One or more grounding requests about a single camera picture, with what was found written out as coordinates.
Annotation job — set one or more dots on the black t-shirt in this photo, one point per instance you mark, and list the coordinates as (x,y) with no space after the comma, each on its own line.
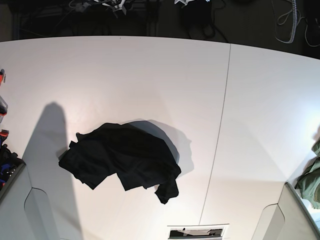
(137,152)

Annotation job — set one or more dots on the white paper sheet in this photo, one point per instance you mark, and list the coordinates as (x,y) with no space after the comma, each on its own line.
(197,232)

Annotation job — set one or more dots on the grey bin with clothes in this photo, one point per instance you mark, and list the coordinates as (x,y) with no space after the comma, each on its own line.
(10,165)

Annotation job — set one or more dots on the green cloth pile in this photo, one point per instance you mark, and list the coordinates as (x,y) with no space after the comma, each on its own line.
(309,182)

